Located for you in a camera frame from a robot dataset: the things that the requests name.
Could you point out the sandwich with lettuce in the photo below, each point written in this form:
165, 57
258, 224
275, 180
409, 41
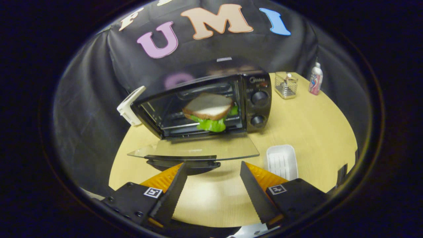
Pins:
208, 105

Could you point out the white bread toaster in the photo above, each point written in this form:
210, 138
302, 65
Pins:
129, 107

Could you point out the white plastic tray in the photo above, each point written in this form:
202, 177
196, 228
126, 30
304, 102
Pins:
281, 162

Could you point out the small dark object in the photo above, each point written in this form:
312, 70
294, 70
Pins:
342, 174

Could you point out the black backdrop cloth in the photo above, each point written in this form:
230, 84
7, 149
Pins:
92, 99

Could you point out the silver and pink bottle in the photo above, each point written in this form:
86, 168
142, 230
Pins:
316, 81

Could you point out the black toaster oven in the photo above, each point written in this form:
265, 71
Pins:
261, 86

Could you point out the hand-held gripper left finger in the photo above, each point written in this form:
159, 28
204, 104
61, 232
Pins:
170, 198

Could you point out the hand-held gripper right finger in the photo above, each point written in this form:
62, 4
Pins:
254, 195

